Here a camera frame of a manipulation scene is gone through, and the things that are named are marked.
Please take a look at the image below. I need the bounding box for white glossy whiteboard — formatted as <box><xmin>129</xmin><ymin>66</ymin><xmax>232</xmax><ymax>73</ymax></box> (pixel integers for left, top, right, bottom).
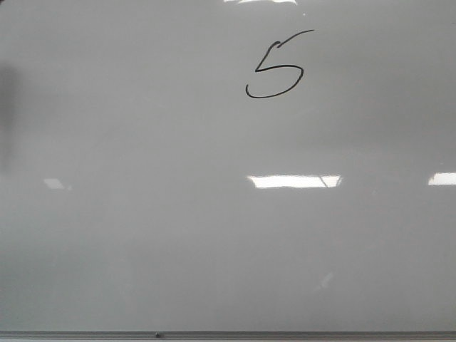
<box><xmin>1</xmin><ymin>1</ymin><xmax>455</xmax><ymax>331</ymax></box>

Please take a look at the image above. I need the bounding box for grey aluminium whiteboard frame rail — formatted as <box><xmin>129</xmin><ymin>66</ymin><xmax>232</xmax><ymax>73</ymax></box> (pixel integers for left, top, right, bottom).
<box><xmin>1</xmin><ymin>331</ymin><xmax>455</xmax><ymax>341</ymax></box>

